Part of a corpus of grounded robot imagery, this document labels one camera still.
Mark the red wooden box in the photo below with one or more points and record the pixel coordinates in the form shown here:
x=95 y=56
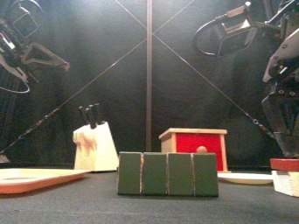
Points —
x=196 y=140

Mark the green wooden block slice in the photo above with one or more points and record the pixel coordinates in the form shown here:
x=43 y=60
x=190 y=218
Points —
x=180 y=174
x=155 y=174
x=204 y=175
x=128 y=173

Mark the red round disc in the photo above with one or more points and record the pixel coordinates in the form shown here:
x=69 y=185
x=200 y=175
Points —
x=286 y=164

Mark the cream orange-rimmed tray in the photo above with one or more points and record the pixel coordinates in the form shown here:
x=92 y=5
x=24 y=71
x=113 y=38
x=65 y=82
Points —
x=35 y=178

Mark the cream wooden knife block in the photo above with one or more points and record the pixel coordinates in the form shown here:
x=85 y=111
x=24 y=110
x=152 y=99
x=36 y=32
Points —
x=95 y=148

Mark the white square block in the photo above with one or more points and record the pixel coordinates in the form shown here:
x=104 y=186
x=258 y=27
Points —
x=287 y=183

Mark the vertical metal frame pole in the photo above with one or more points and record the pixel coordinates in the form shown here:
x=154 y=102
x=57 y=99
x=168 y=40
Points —
x=148 y=87

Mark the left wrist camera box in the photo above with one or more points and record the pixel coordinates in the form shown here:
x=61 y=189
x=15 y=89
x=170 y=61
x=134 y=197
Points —
x=24 y=22

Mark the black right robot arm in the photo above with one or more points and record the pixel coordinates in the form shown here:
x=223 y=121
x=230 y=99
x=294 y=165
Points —
x=282 y=96

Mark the small grey base piece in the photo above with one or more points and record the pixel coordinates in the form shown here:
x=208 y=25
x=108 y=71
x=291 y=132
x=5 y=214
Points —
x=3 y=159

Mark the white flat plate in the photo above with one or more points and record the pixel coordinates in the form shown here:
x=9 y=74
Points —
x=244 y=178

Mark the small tan round knob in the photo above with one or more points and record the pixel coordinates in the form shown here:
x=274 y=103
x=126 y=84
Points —
x=200 y=149

